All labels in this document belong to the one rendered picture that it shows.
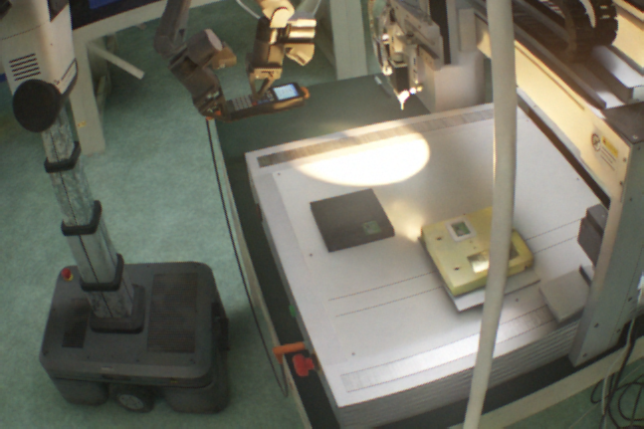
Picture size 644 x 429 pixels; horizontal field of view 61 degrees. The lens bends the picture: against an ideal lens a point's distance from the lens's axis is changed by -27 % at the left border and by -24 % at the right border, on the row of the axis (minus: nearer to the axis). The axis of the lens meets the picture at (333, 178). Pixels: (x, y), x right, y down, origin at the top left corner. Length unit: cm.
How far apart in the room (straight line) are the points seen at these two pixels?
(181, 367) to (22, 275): 123
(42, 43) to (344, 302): 89
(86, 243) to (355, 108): 83
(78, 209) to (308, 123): 68
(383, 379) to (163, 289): 122
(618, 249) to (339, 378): 47
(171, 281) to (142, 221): 77
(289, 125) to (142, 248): 113
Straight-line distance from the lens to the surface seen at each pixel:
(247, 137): 175
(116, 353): 195
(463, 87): 158
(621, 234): 94
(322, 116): 179
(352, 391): 98
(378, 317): 109
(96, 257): 186
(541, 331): 106
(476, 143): 147
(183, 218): 281
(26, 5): 147
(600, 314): 106
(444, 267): 111
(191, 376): 186
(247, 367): 216
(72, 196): 175
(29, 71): 154
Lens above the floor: 164
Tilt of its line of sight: 35 degrees down
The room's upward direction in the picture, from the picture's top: 6 degrees counter-clockwise
